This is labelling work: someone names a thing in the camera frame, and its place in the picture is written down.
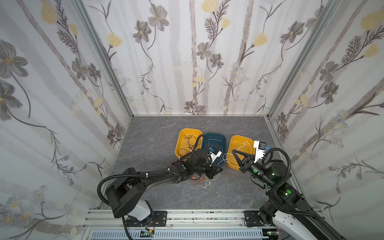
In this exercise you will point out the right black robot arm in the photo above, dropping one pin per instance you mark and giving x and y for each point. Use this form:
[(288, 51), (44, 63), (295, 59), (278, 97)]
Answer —
[(286, 207)]

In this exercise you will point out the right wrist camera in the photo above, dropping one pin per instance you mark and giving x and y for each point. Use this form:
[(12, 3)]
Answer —
[(260, 148)]

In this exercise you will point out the left yellow plastic bin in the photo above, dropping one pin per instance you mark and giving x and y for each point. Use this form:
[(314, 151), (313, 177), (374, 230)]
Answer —
[(186, 141)]

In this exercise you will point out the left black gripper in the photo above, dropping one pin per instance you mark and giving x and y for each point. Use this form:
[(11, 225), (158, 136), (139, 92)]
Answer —
[(210, 169)]

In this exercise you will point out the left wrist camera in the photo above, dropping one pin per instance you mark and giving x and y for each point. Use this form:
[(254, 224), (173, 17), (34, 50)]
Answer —
[(214, 154)]

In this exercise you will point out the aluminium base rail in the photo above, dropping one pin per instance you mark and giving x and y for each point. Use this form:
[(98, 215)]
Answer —
[(101, 224)]

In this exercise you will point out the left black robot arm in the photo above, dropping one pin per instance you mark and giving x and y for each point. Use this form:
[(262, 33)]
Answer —
[(123, 192)]

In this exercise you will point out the right yellow plastic bin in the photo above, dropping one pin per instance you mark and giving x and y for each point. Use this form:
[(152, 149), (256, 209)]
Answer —
[(239, 143)]

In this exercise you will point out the white vented cable duct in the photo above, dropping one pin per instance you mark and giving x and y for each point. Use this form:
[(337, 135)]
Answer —
[(208, 234)]

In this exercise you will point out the yellow plastic bin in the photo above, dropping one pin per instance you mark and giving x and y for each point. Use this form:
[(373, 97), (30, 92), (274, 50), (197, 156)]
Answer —
[(239, 143), (186, 141)]

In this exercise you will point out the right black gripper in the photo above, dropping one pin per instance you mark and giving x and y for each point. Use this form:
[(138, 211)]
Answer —
[(248, 163)]

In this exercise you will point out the teal plastic bin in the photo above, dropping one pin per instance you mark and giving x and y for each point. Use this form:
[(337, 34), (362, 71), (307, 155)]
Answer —
[(217, 141)]

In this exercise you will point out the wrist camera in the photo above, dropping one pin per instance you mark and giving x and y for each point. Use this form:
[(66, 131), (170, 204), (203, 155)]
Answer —
[(260, 148), (214, 154)]

